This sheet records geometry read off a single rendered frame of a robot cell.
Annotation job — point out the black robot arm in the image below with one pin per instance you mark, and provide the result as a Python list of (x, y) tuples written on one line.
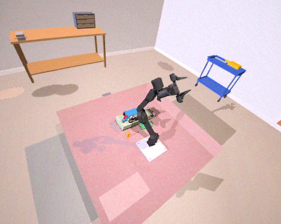
[(160, 92)]

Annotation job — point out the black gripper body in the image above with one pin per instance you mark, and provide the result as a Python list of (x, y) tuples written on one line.
[(179, 96)]

